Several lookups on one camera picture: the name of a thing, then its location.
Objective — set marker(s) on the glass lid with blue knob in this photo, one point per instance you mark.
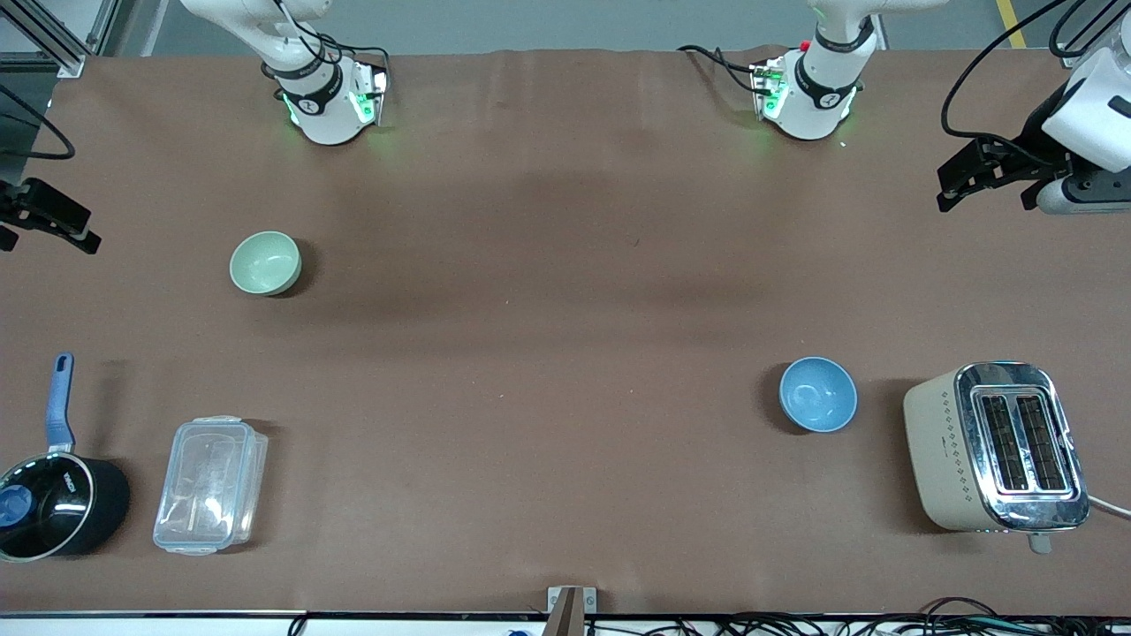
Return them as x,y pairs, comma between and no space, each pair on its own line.
40,508

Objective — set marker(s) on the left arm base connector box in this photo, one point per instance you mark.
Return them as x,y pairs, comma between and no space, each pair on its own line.
767,88

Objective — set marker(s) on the pale green bowl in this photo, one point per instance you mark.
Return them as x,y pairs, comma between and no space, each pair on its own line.
263,263

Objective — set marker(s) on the clear plastic food container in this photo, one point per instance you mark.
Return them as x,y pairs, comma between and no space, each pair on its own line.
208,486

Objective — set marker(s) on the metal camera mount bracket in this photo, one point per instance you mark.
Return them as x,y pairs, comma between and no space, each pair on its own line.
572,609

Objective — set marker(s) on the light blue bowl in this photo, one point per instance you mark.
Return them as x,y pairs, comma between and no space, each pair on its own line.
817,395

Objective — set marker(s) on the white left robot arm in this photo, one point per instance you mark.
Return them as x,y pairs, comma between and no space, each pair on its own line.
822,106

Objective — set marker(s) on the aluminium frame profile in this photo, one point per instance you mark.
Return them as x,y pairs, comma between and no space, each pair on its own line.
53,40

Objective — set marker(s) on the cream and chrome toaster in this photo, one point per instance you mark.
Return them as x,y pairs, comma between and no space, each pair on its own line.
945,450

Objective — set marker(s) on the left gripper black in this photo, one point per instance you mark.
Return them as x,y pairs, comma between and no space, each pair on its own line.
1036,138

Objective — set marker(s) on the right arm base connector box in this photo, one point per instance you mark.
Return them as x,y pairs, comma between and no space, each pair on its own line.
369,93

